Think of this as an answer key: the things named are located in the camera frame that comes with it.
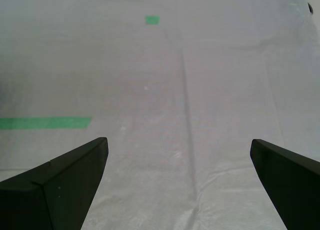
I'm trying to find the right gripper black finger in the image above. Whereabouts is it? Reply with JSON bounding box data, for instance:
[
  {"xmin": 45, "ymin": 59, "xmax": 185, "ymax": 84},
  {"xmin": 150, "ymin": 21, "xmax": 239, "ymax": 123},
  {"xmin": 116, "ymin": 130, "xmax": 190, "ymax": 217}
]
[
  {"xmin": 250, "ymin": 138, "xmax": 320, "ymax": 230},
  {"xmin": 0, "ymin": 136, "xmax": 109, "ymax": 230}
]

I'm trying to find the long green tape strip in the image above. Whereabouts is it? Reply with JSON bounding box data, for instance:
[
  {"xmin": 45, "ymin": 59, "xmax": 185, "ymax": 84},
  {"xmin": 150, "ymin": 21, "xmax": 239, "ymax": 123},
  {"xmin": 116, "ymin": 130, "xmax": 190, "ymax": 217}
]
[{"xmin": 0, "ymin": 116, "xmax": 93, "ymax": 131}]

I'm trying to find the small green tape mark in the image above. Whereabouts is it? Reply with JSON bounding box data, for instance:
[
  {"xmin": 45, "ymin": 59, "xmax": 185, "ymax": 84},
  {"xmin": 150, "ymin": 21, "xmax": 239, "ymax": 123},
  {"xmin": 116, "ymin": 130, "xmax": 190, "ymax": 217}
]
[{"xmin": 145, "ymin": 15, "xmax": 161, "ymax": 26}]

